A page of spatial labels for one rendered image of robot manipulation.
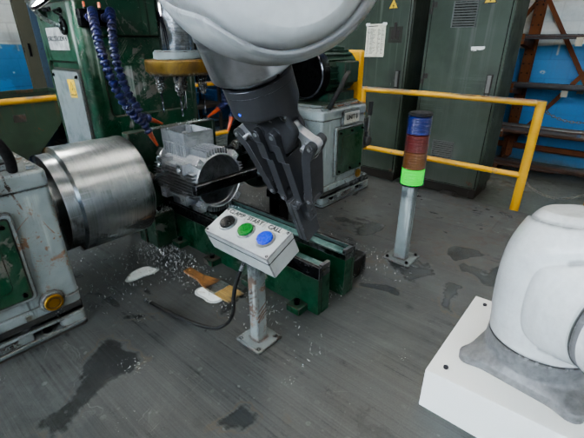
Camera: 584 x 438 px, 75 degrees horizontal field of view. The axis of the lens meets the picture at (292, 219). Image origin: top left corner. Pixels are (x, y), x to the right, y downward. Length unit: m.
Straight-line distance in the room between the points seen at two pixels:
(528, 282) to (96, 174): 0.83
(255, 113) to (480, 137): 3.59
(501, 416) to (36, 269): 0.87
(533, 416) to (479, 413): 0.07
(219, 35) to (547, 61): 5.57
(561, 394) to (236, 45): 0.66
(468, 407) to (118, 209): 0.79
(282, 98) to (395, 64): 3.77
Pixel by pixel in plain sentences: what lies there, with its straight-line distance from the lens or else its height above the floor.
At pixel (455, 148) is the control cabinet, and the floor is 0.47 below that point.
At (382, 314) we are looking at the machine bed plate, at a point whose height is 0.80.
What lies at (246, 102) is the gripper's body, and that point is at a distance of 0.39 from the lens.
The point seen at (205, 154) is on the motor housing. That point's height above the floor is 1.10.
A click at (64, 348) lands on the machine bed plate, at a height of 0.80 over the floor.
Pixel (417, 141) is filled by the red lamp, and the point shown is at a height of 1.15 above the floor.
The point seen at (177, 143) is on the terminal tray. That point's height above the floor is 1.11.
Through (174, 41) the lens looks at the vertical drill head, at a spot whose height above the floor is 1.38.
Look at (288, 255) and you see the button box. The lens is 0.67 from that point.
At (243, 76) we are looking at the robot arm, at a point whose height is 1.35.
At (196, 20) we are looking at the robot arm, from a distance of 0.18.
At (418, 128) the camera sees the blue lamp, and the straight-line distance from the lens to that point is 1.01.
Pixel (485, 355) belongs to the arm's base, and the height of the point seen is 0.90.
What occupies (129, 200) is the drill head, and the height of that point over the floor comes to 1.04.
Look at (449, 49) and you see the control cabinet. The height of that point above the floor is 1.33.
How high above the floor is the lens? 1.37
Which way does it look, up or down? 25 degrees down
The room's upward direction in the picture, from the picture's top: straight up
